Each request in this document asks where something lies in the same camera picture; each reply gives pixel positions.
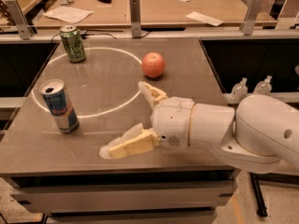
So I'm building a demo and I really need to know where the left metal bracket post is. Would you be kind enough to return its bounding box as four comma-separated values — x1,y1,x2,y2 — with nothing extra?
5,0,34,40

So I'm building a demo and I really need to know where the green soda can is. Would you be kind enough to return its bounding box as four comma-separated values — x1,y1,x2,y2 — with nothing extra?
60,25,86,63

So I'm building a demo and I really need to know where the right metal bracket post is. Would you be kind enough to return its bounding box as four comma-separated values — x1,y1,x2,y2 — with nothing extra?
240,0,263,35

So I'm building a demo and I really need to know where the right clear sanitizer bottle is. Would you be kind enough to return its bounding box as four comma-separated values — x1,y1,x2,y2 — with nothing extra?
253,76,272,95

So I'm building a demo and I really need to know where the black cable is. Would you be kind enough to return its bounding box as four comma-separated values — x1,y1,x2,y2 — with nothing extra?
50,29,150,45

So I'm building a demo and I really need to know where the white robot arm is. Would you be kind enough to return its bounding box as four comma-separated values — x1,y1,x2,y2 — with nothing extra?
99,81,299,174

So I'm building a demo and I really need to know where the red apple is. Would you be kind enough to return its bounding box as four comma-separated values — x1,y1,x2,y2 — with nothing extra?
141,52,165,78

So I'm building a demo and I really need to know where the white drawer cabinet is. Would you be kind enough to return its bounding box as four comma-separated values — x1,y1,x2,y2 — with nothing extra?
7,170,237,224

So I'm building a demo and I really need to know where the left clear sanitizer bottle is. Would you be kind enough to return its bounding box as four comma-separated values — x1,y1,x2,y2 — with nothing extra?
230,77,248,103

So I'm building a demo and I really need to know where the wooden back desk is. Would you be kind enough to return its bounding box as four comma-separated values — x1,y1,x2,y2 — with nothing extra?
36,0,248,28

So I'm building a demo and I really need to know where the Red Bull can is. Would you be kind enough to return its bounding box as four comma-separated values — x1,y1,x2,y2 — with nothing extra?
39,79,79,133

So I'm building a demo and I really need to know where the clear sanitizer bottle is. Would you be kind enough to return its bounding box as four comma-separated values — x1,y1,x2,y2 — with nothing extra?
253,76,272,95
230,77,248,103

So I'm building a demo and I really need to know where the right white paper sheet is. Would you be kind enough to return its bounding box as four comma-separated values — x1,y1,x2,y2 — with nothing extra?
186,11,223,27

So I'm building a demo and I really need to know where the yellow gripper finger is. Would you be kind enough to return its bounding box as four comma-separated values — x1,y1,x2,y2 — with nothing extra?
138,81,167,110
99,123,160,160

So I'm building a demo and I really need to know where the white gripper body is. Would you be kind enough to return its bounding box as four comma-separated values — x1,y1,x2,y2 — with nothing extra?
150,97,195,149

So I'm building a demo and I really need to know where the left white paper sheet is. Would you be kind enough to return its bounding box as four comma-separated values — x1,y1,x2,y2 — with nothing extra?
44,6,93,23

